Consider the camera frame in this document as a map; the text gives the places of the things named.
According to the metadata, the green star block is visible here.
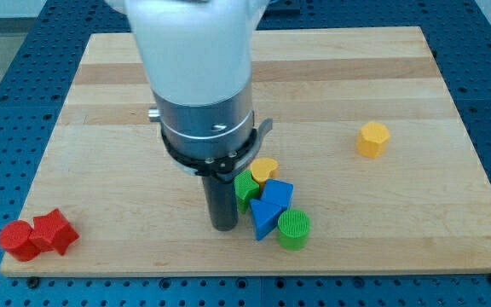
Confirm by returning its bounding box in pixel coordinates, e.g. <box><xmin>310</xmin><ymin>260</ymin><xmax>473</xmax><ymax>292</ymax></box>
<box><xmin>234</xmin><ymin>170</ymin><xmax>261</xmax><ymax>213</ymax></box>

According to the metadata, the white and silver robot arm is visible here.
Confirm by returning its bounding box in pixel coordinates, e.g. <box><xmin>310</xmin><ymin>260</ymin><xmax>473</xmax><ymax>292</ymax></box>
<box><xmin>107</xmin><ymin>0</ymin><xmax>272</xmax><ymax>182</ymax></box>

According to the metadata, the light wooden board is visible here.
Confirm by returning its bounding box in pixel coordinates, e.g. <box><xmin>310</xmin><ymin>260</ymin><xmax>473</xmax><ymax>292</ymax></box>
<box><xmin>0</xmin><ymin>26</ymin><xmax>491</xmax><ymax>278</ymax></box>

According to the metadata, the red star block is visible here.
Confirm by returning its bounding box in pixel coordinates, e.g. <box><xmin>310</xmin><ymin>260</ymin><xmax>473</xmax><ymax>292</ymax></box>
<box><xmin>29</xmin><ymin>208</ymin><xmax>79</xmax><ymax>256</ymax></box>

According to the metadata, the yellow heart block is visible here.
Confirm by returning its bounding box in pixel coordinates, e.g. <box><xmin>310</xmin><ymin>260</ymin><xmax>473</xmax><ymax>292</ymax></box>
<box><xmin>250</xmin><ymin>158</ymin><xmax>279</xmax><ymax>189</ymax></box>

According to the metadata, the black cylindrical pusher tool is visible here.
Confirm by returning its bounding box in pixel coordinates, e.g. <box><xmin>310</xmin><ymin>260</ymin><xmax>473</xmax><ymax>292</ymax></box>
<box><xmin>202</xmin><ymin>177</ymin><xmax>238</xmax><ymax>231</ymax></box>

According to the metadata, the blue cube block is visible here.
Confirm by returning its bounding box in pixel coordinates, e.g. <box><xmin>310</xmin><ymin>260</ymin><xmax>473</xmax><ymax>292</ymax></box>
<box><xmin>261</xmin><ymin>179</ymin><xmax>294</xmax><ymax>210</ymax></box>

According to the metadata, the blue triangle block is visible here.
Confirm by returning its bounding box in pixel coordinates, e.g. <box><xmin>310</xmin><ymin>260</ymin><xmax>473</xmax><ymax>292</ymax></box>
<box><xmin>250</xmin><ymin>199</ymin><xmax>284</xmax><ymax>240</ymax></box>

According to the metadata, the green cylinder block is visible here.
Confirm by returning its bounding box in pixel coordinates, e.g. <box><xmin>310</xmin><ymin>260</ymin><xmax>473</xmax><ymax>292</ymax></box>
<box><xmin>277</xmin><ymin>209</ymin><xmax>310</xmax><ymax>251</ymax></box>

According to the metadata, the yellow hexagon block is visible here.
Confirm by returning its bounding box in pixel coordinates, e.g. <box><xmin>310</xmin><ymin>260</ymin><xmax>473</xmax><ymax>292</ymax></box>
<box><xmin>355</xmin><ymin>121</ymin><xmax>391</xmax><ymax>159</ymax></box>

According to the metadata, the red cylinder block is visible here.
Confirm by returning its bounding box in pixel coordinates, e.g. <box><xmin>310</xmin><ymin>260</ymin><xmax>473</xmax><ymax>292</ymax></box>
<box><xmin>0</xmin><ymin>220</ymin><xmax>40</xmax><ymax>262</ymax></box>

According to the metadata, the blue perforated metal table frame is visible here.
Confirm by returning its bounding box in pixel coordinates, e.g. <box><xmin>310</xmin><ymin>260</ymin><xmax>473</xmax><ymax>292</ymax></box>
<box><xmin>0</xmin><ymin>0</ymin><xmax>491</xmax><ymax>306</ymax></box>

